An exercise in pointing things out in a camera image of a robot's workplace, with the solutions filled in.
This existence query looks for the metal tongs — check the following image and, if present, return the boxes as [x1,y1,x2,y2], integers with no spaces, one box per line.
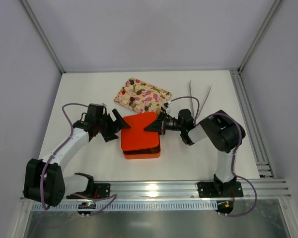
[188,80,212,118]

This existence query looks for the orange box lid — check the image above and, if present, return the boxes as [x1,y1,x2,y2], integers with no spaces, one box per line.
[121,112,160,151]

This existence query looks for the orange chocolate box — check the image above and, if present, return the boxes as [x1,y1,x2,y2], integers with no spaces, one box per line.
[123,145,161,160]

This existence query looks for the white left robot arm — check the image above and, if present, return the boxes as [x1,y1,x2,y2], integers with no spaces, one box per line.
[23,104,130,210]

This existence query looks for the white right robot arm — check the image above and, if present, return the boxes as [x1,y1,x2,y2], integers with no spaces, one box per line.
[144,109,246,198]

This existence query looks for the floral tray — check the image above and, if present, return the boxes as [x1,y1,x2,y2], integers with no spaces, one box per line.
[114,78,172,114]

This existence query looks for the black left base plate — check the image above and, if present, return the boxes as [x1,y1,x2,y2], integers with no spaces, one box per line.
[76,183,111,199]

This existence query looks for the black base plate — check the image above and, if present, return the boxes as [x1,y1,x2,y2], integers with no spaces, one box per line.
[76,183,111,199]
[197,181,244,198]

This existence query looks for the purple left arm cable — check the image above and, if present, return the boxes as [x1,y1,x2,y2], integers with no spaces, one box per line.
[39,103,118,219]

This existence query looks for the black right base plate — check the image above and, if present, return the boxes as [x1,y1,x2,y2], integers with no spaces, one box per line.
[197,181,244,198]

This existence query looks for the aluminium table rail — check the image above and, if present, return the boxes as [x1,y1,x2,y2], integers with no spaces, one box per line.
[19,179,293,201]

